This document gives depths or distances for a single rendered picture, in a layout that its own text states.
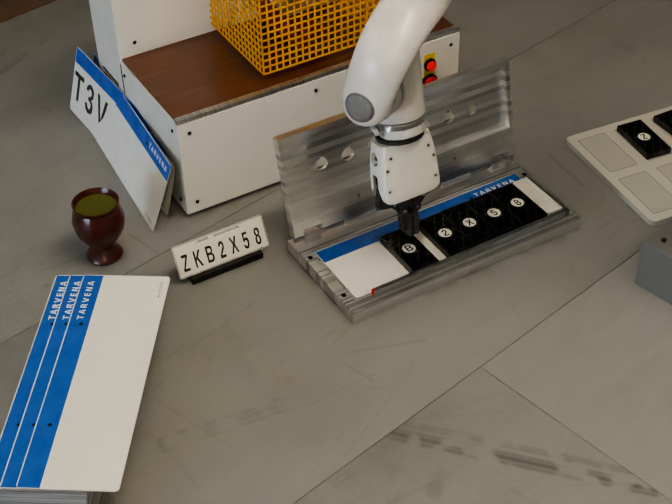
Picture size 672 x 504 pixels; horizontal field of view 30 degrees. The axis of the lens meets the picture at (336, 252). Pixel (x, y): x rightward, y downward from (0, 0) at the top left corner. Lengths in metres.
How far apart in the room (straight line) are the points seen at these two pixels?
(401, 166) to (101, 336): 0.51
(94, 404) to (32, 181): 0.68
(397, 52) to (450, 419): 0.52
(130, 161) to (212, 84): 0.21
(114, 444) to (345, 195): 0.62
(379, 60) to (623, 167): 0.66
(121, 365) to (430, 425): 0.44
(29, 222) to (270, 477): 0.71
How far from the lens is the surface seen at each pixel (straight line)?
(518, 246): 2.05
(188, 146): 2.06
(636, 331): 1.96
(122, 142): 2.24
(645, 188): 2.22
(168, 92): 2.10
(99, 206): 2.03
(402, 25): 1.74
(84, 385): 1.73
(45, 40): 2.69
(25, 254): 2.13
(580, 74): 2.51
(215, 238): 2.01
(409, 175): 1.91
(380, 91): 1.75
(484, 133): 2.17
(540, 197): 2.13
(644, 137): 2.32
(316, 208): 2.02
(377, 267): 1.99
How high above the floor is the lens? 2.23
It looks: 40 degrees down
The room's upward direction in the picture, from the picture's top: 2 degrees counter-clockwise
